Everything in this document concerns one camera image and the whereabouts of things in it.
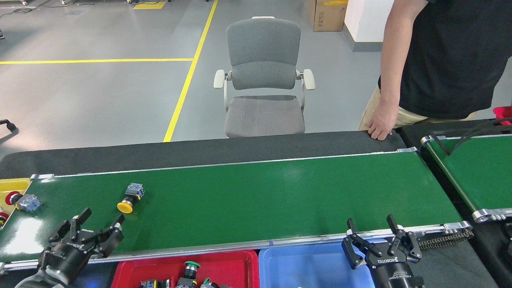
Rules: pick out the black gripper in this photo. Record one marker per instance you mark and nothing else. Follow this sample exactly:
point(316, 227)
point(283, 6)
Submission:
point(394, 274)
point(68, 260)

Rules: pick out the green push button switch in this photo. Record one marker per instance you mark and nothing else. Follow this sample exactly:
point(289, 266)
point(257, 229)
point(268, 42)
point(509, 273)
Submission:
point(208, 283)
point(191, 268)

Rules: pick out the person's right forearm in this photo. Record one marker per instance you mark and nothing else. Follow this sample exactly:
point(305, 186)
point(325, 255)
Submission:
point(394, 60)

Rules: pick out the blue plastic tray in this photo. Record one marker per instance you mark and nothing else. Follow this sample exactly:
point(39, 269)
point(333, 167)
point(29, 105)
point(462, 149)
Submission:
point(304, 268)

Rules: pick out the narrow green conveyor belt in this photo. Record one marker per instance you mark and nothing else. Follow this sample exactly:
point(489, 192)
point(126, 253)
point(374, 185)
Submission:
point(480, 176)

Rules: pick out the long green conveyor belt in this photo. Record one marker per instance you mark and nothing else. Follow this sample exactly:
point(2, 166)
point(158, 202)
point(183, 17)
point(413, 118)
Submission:
point(260, 200)

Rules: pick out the red plastic tray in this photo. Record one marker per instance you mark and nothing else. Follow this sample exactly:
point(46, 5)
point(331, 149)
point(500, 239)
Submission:
point(232, 272)

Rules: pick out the person's right hand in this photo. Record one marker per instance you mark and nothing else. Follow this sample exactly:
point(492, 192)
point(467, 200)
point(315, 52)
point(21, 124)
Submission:
point(384, 120)

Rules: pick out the yellow plastic bin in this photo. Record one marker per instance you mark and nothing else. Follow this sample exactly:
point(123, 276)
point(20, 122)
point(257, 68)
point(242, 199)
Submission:
point(16, 184)

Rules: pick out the black swivel chair base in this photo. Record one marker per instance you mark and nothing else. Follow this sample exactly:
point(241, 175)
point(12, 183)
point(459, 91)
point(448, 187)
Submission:
point(10, 126)

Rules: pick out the person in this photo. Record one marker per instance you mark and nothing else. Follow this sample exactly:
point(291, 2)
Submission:
point(452, 60)

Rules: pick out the grey office chair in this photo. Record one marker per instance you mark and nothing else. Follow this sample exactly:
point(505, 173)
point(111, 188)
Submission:
point(264, 42)

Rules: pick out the brown cardboard box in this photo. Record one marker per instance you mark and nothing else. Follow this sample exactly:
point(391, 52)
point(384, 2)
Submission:
point(328, 16)

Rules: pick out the yellow push button switch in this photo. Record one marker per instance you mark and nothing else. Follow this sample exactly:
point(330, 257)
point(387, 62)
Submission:
point(125, 207)

